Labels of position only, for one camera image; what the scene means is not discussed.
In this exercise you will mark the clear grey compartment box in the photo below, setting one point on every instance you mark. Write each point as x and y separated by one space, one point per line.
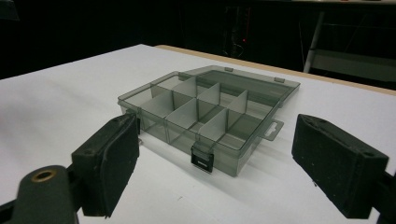
205 121

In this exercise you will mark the white metal stand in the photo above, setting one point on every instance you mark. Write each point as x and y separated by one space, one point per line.
348 53

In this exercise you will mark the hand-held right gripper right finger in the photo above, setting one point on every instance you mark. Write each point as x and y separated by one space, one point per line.
336 161

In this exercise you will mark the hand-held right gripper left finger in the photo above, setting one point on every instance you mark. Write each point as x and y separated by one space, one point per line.
106 161

